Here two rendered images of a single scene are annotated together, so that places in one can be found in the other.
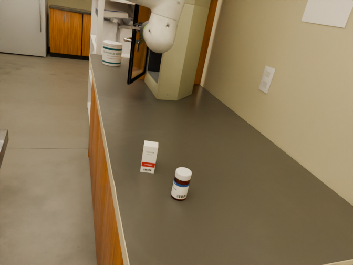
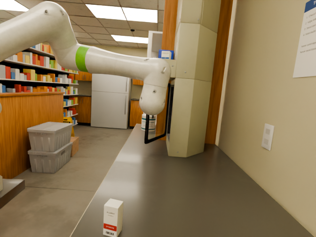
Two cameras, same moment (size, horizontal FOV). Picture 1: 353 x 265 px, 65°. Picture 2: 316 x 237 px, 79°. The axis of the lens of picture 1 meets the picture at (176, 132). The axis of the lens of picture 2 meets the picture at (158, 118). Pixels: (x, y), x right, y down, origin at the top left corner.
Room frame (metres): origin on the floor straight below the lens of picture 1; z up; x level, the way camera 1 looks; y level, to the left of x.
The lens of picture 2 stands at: (0.30, -0.20, 1.34)
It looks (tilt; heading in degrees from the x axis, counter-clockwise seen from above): 9 degrees down; 21
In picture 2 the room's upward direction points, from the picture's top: 4 degrees clockwise
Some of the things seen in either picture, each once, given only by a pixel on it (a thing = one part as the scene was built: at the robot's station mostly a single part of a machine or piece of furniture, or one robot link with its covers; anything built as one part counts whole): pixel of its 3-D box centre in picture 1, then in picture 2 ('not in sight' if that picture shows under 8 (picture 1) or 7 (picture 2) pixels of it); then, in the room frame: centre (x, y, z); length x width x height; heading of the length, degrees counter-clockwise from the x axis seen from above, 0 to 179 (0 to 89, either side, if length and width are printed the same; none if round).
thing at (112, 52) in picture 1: (112, 53); (148, 122); (1.98, 0.55, 1.02); 0.13 x 0.13 x 0.15
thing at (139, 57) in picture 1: (141, 41); (158, 111); (1.51, 0.27, 1.19); 0.30 x 0.01 x 0.40; 175
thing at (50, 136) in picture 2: not in sight; (52, 136); (2.43, 2.37, 0.49); 0.60 x 0.42 x 0.33; 22
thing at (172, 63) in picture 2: not in sight; (164, 70); (1.51, 0.25, 1.46); 0.32 x 0.12 x 0.10; 22
